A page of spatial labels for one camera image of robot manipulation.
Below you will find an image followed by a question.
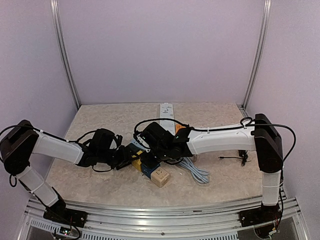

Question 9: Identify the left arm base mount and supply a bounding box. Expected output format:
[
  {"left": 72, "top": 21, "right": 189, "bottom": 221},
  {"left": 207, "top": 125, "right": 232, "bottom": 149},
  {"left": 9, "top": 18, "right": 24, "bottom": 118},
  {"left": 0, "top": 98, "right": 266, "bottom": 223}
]
[{"left": 43, "top": 208, "right": 88, "bottom": 228}]

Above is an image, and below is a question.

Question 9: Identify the light blue coiled cable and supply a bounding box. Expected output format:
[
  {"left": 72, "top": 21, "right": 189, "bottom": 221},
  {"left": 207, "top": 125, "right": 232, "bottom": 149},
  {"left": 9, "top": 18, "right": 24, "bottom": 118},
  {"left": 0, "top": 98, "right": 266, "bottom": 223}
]
[{"left": 178, "top": 158, "right": 210, "bottom": 185}]

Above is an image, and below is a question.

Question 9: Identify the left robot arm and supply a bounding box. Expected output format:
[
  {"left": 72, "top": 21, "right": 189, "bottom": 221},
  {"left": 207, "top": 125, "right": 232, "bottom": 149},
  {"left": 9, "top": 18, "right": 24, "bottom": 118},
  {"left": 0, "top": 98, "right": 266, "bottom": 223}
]
[{"left": 0, "top": 120, "right": 138, "bottom": 223}]

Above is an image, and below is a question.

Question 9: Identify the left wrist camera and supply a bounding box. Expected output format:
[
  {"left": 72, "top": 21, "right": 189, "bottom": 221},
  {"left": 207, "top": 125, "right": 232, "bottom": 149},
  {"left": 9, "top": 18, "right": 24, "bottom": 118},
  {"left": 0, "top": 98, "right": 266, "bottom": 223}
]
[{"left": 113, "top": 134, "right": 123, "bottom": 148}]

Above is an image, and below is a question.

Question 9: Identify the long white power strip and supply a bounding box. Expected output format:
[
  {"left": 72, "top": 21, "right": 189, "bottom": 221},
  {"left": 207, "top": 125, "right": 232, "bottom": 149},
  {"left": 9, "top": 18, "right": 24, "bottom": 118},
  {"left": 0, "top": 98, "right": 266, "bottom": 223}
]
[{"left": 159, "top": 103, "right": 176, "bottom": 135}]

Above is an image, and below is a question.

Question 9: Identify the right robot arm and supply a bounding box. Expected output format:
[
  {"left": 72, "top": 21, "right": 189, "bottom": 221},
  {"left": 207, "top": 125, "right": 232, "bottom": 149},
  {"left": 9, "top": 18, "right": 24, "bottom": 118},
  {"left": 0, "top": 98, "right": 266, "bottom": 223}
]
[{"left": 133, "top": 113, "right": 292, "bottom": 222}]

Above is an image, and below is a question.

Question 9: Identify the aluminium frame post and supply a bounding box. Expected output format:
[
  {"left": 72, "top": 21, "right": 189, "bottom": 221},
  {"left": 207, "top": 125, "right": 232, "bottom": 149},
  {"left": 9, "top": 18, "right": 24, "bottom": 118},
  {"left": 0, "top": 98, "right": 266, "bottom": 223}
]
[
  {"left": 241, "top": 0, "right": 272, "bottom": 112},
  {"left": 50, "top": 0, "right": 82, "bottom": 110}
]

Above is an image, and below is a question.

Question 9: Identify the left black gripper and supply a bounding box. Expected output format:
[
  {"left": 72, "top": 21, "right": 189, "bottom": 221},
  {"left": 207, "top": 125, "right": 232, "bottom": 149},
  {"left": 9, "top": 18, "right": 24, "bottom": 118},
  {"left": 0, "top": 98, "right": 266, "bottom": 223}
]
[{"left": 98, "top": 145, "right": 139, "bottom": 170}]

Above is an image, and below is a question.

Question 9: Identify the yellow cube socket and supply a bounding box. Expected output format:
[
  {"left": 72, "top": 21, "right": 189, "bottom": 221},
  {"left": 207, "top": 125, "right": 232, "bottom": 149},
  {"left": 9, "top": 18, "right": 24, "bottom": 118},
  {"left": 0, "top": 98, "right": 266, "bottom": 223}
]
[{"left": 131, "top": 159, "right": 142, "bottom": 172}]

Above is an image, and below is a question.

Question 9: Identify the orange power adapter socket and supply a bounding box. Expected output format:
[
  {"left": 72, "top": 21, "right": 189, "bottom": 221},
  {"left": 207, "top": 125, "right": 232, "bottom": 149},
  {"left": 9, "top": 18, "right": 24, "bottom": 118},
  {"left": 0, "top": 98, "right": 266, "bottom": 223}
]
[{"left": 175, "top": 123, "right": 185, "bottom": 132}]

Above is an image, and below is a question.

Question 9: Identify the black power adapter with cable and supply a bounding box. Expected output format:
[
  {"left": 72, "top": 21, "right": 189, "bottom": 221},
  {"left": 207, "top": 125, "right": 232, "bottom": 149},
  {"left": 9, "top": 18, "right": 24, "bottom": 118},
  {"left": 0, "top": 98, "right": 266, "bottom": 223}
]
[{"left": 218, "top": 150, "right": 249, "bottom": 167}]

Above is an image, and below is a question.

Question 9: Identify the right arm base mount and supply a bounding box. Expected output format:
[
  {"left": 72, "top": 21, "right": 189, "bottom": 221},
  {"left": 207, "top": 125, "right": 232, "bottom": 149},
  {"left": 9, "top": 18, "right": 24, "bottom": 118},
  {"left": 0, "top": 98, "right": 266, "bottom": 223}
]
[{"left": 238, "top": 205, "right": 282, "bottom": 227}]

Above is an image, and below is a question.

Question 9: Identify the beige cube socket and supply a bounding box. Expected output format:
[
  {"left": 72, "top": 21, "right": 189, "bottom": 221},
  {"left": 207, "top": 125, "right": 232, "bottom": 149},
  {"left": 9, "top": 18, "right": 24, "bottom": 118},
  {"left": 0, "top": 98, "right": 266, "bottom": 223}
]
[{"left": 150, "top": 166, "right": 171, "bottom": 188}]

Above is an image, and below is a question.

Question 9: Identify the light blue power strip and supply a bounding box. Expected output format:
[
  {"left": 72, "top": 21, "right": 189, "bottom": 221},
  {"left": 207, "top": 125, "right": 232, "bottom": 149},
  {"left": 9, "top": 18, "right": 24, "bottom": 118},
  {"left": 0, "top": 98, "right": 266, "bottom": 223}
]
[{"left": 130, "top": 139, "right": 146, "bottom": 151}]

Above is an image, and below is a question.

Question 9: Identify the right aluminium frame post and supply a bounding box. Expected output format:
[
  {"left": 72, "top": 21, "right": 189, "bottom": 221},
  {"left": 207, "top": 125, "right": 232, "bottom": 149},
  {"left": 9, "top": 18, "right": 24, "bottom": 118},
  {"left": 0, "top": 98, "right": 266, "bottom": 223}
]
[{"left": 241, "top": 0, "right": 272, "bottom": 112}]

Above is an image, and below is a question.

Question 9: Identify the left aluminium frame post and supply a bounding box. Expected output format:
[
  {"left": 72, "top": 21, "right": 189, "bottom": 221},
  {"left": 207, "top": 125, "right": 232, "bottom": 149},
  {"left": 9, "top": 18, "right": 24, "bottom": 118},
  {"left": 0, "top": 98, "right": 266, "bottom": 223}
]
[{"left": 50, "top": 0, "right": 82, "bottom": 110}]

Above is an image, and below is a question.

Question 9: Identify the aluminium front rail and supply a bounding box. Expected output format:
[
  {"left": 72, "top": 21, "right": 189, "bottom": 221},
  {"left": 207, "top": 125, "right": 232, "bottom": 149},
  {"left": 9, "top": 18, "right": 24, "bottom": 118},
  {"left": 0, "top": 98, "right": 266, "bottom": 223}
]
[{"left": 17, "top": 197, "right": 310, "bottom": 240}]

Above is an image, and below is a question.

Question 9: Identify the dark green cube socket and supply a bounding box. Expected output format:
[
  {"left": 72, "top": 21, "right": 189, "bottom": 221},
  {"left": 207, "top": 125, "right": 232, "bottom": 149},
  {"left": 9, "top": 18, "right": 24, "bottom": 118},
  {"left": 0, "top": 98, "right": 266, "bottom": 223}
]
[{"left": 129, "top": 145, "right": 144, "bottom": 156}]

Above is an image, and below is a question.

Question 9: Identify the blue cube socket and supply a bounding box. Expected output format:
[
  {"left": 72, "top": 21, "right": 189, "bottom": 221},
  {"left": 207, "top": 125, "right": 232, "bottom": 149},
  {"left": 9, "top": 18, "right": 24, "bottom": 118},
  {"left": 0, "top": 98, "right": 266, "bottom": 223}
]
[{"left": 141, "top": 163, "right": 161, "bottom": 179}]

